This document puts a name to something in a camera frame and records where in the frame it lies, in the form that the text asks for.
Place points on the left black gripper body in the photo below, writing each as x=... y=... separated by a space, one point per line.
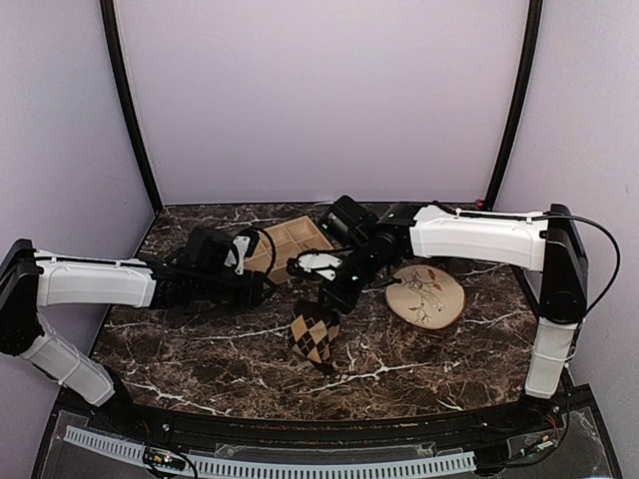
x=210 y=287

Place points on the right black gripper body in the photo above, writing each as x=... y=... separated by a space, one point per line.
x=366 y=266

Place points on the brown argyle sock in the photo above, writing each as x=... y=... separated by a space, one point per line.
x=312 y=333

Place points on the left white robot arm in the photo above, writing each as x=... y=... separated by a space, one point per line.
x=32 y=279

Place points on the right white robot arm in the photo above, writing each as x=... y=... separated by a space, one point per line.
x=548 y=243

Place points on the round painted wooden plate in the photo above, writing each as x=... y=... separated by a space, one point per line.
x=426 y=297

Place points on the wooden compartment tray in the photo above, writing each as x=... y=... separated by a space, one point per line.
x=290 y=238

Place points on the small circuit board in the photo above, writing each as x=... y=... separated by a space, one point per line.
x=162 y=458

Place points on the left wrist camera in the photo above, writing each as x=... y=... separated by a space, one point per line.
x=243 y=246

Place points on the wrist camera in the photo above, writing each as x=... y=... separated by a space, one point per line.
x=314 y=264
x=243 y=246

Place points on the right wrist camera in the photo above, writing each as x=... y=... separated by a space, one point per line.
x=314 y=264

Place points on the black front rail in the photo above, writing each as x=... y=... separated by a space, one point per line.
x=574 y=408

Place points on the white slotted cable duct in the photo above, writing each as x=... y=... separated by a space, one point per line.
x=244 y=461

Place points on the right black frame post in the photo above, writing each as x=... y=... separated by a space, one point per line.
x=515 y=111

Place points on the black frame post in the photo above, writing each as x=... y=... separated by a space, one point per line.
x=515 y=111
x=126 y=101

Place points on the left black frame post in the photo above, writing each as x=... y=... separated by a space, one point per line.
x=126 y=101

